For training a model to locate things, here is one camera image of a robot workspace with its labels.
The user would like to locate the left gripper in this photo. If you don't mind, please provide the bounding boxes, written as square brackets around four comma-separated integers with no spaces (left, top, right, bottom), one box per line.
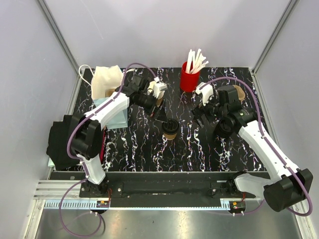
[137,92,168,123]

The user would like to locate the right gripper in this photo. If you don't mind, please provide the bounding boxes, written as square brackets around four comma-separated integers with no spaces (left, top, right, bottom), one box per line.
[191,90,227,128]

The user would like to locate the black plastic cup lid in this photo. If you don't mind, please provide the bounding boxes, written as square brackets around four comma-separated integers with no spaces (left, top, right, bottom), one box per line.
[162,119,179,134]

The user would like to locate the light blue paper bag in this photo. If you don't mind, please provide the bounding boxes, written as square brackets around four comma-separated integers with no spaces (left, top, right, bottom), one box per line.
[78,64,137,130]

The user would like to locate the single brown paper cup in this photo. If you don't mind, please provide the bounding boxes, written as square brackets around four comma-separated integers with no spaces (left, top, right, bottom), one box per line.
[163,130,177,140]

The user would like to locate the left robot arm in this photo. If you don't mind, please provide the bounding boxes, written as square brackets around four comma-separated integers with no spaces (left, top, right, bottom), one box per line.
[66,76,167,197]

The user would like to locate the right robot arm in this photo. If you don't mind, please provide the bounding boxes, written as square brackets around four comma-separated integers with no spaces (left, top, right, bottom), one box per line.
[192,83,313,212]

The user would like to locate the stack of paper cups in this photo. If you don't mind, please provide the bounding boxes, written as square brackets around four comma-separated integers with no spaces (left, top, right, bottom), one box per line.
[156,91,165,107]

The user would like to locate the stack of black lids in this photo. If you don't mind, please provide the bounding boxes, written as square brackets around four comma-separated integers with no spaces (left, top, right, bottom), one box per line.
[214,117,236,138]

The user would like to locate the red straw holder cup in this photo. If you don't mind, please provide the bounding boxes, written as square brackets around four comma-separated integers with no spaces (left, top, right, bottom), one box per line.
[180,62,200,92]

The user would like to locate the white wrapped straws bundle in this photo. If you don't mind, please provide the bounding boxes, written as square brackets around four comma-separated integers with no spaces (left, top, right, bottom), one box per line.
[185,49,209,74]

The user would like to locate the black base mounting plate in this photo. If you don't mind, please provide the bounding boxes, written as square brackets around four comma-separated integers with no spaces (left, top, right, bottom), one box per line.
[79,172,253,198]

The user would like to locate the black cloth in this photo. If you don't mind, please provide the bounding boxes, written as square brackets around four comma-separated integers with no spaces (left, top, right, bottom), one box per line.
[46,115,80,170]

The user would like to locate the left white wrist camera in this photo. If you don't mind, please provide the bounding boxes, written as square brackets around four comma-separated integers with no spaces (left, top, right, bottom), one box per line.
[147,77,167,99]

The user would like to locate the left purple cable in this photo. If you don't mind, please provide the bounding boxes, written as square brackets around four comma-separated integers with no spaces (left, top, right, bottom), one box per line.
[59,62,159,237]

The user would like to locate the purple cable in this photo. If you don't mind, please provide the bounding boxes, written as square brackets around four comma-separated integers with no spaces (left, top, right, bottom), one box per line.
[198,76,314,217]
[59,62,159,237]

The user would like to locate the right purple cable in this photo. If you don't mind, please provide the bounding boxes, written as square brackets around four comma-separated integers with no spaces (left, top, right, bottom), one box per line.
[198,76,314,217]

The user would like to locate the aluminium frame rail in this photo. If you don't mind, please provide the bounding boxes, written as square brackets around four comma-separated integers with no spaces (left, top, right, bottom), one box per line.
[24,180,318,239]

